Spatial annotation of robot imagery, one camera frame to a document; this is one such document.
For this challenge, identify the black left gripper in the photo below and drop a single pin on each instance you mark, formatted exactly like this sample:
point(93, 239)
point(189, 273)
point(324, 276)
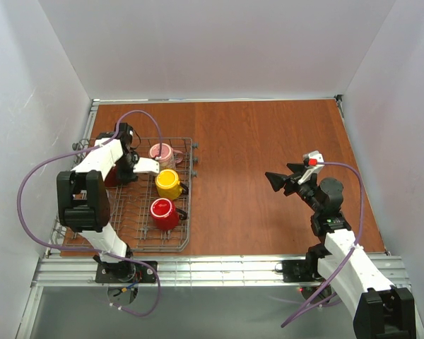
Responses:
point(128, 169)

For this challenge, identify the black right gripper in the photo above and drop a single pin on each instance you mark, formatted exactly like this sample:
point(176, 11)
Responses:
point(290, 181)

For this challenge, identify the dark red mug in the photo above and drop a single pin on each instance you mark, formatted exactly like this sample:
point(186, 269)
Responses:
point(111, 179)

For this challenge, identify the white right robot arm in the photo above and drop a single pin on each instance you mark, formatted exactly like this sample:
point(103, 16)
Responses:
point(379, 309)

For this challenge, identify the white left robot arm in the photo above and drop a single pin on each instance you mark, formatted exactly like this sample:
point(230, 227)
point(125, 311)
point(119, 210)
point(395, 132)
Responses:
point(83, 203)

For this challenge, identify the yellow mug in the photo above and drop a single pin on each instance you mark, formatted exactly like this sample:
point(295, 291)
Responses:
point(169, 185)

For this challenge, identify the pink ghost pattern mug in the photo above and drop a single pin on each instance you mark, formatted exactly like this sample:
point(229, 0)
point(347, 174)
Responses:
point(167, 156)

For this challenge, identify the bright red mug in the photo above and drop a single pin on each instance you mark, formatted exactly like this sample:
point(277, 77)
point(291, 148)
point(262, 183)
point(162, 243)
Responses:
point(165, 215)

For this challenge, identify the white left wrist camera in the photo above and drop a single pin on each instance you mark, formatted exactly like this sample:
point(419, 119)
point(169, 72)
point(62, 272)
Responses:
point(146, 166)

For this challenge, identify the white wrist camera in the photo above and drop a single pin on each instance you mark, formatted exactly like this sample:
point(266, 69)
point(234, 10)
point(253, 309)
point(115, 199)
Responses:
point(314, 164)
point(146, 166)

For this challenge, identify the grey wire dish rack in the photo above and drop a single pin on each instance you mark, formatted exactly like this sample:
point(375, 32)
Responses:
point(130, 210)

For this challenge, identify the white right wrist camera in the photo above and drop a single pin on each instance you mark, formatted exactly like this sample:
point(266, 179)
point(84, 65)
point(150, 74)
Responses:
point(314, 164)

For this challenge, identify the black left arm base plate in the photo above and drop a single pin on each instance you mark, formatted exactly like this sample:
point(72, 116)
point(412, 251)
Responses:
point(123, 272)

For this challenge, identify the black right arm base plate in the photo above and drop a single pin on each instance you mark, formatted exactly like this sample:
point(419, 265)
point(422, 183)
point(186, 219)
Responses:
point(299, 271)

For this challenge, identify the aluminium frame rail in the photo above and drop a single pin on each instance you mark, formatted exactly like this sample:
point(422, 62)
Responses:
point(174, 271)

